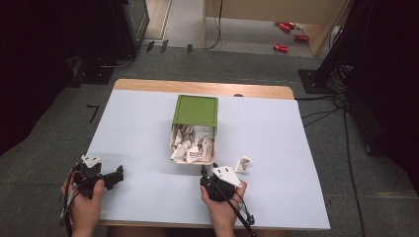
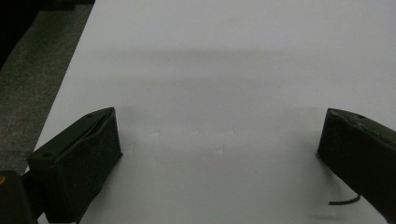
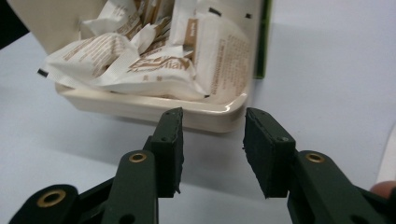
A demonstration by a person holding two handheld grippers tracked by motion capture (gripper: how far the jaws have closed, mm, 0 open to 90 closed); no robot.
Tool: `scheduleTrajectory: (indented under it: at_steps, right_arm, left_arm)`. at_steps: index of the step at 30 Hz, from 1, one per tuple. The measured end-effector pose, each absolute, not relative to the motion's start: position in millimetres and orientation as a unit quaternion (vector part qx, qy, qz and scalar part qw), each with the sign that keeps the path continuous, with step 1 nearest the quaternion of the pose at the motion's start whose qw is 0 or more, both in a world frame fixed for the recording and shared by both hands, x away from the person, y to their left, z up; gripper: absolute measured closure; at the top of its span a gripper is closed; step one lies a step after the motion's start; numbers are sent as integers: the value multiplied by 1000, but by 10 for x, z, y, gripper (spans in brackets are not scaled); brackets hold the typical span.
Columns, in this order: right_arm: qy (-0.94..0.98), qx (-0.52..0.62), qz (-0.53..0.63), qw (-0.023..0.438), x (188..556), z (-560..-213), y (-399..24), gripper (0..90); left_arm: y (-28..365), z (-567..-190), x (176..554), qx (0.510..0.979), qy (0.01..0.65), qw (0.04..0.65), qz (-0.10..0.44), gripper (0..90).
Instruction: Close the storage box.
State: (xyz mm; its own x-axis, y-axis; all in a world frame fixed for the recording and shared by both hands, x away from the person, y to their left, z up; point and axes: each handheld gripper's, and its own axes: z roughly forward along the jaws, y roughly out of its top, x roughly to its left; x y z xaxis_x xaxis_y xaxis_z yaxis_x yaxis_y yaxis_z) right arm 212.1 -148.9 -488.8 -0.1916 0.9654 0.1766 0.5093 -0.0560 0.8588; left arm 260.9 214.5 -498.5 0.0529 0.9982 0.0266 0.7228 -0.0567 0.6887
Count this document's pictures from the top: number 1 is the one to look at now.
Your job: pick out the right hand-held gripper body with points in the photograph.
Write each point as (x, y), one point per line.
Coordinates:
(221, 187)

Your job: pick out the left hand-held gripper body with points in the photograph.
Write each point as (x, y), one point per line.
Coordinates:
(87, 173)

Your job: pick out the white brown printed packet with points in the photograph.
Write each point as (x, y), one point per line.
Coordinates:
(243, 163)

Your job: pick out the person's right hand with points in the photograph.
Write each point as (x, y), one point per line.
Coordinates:
(222, 214)

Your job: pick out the person's left hand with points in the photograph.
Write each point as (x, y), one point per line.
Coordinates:
(84, 212)

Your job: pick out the pile of white packets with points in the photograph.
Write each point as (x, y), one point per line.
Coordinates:
(192, 144)

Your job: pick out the white paper sheet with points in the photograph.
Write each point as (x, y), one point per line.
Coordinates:
(148, 131)

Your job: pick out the black corner tape mark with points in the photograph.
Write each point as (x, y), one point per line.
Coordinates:
(94, 112)

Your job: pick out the dark table grommet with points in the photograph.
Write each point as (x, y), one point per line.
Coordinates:
(237, 95)

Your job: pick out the wooden table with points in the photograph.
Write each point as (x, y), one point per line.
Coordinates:
(197, 87)

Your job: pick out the black curtain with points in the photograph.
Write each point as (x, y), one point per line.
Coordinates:
(39, 65)
(385, 82)

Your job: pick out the red can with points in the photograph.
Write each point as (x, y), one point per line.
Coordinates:
(292, 25)
(281, 48)
(285, 27)
(301, 38)

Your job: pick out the dark glass cabinet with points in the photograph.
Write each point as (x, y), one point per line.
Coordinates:
(130, 26)

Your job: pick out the light wooden cabinet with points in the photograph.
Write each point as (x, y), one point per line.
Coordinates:
(280, 10)

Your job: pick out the black stand base plate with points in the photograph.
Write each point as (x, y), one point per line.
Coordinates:
(94, 75)
(311, 82)

